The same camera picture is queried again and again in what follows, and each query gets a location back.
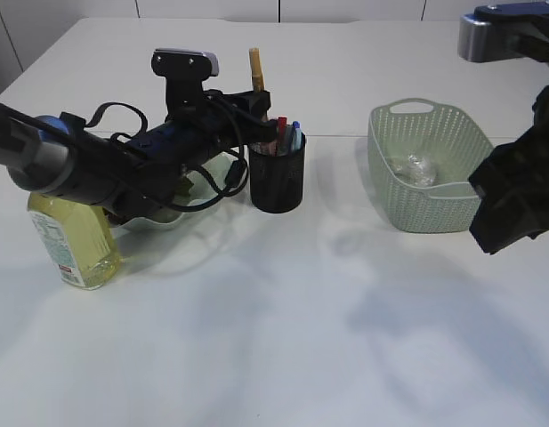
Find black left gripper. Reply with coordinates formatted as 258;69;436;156
165;90;278;160

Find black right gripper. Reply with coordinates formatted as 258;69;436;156
468;85;549;254

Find gold glitter pen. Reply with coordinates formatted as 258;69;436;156
248;47;264;93

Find red glitter pen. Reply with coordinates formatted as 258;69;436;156
277;116;287;143

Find silver glitter pen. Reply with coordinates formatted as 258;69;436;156
277;125;295;157

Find blue capped safety scissors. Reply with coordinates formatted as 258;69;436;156
290;121;303;152

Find clear plastic sheet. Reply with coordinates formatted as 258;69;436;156
387;154;437;188

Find yellow tea drink bottle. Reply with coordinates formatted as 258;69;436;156
27;193;122;290

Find pink purple scissors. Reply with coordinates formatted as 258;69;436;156
251;140;278;157

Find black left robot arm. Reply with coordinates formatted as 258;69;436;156
0;89;278;222

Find green wavy plastic plate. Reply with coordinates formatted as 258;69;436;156
106;154;235;232

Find black mesh pen cup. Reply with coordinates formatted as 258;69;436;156
248;134;307;214

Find green woven plastic basket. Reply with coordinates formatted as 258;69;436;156
367;98;493;234

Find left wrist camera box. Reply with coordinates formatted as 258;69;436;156
150;48;220;119

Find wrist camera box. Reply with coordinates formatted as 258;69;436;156
457;1;549;65
150;48;220;119

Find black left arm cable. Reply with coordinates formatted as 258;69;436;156
85;91;266;214

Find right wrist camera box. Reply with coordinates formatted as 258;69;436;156
457;1;549;65

